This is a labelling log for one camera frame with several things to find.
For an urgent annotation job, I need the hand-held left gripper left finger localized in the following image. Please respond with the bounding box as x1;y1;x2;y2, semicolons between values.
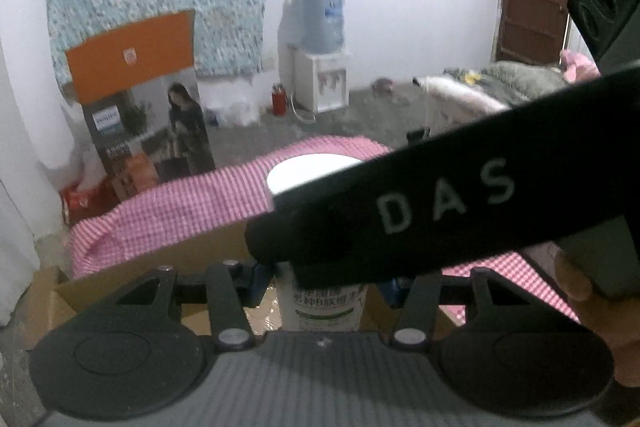
117;259;275;350

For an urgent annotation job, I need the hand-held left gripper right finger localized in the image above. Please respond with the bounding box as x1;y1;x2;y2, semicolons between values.
377;267;516;350

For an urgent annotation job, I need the white jar with green label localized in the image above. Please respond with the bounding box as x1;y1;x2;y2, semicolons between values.
266;153;370;334

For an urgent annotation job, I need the brown cardboard box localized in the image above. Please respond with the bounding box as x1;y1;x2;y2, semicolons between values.
27;212;501;343

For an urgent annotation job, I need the person's right hand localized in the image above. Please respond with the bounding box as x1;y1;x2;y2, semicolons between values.
554;252;640;388

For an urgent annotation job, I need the pink checked bedsheet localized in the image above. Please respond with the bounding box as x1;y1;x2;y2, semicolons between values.
67;136;583;323

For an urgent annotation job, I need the grey blanket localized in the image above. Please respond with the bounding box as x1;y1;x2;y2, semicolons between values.
442;59;571;105

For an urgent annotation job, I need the white plastic bag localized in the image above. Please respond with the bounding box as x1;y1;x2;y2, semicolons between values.
205;99;261;128

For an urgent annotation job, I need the white water dispenser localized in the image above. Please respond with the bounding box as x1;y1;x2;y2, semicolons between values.
292;49;351;112

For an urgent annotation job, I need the pink plush toy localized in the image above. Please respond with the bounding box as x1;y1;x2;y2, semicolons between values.
559;48;601;84

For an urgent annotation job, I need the red packet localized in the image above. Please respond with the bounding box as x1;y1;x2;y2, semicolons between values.
60;179;121;225

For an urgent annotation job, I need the blue water jug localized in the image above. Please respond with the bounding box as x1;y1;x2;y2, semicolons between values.
299;0;347;54

